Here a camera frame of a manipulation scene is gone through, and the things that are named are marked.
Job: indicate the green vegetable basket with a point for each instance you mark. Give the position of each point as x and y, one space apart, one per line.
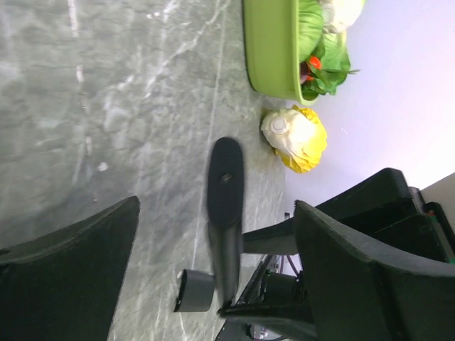
271 48

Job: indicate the green leafy lettuce toy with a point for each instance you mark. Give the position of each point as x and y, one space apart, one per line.
336 67

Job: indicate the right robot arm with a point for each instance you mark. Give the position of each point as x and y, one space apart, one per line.
382 207

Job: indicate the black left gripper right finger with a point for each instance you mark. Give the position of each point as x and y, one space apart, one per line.
362 289

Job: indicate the black battery compartment cover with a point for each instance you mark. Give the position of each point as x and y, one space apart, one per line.
195 292

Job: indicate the large napa cabbage toy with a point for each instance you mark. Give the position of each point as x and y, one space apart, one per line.
339 15

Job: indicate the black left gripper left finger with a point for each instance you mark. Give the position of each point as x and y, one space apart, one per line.
65 285

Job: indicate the black remote control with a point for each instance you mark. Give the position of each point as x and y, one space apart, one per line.
224 202

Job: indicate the round green cabbage toy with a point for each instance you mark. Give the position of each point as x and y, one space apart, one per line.
310 27

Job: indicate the yellow cabbage toy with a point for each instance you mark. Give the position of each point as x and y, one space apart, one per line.
296 135

